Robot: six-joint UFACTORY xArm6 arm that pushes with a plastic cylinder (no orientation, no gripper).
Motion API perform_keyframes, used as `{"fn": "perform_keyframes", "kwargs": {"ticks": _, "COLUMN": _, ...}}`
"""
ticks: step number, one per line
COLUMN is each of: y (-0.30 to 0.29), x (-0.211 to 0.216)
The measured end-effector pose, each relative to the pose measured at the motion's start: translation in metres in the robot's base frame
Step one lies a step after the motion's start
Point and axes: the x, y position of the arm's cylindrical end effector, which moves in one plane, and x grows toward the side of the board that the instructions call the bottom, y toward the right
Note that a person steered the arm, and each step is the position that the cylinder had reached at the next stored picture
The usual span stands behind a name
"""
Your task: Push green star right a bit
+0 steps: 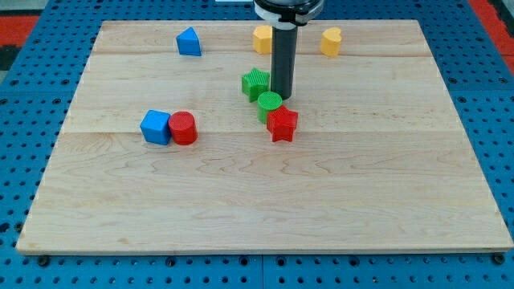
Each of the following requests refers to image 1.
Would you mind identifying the red cylinder block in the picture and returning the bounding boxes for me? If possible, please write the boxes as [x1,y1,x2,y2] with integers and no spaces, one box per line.
[168,111,198,145]

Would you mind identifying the yellow hexagon block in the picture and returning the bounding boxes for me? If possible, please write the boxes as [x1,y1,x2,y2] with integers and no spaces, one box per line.
[252,25,272,55]

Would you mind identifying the yellow heart block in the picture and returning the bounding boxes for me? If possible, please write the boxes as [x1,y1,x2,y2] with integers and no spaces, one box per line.
[320,27,342,58]

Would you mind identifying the blue cube block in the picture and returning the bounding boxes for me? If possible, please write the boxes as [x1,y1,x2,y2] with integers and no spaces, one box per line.
[140,110,171,145]

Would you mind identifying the blue triangle block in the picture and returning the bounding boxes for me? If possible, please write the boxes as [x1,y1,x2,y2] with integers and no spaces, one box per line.
[176,27,202,56]

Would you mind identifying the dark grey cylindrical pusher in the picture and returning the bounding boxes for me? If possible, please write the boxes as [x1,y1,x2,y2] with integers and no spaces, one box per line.
[270,27,297,100]

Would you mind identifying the green cylinder block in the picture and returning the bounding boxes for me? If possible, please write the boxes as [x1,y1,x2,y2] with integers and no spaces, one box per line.
[257,91,283,124]

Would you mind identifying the red star block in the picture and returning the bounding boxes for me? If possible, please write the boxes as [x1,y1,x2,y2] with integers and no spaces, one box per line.
[267,105,299,142]

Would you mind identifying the green star block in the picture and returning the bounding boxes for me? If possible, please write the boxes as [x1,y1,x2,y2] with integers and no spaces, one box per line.
[241,67,270,103]

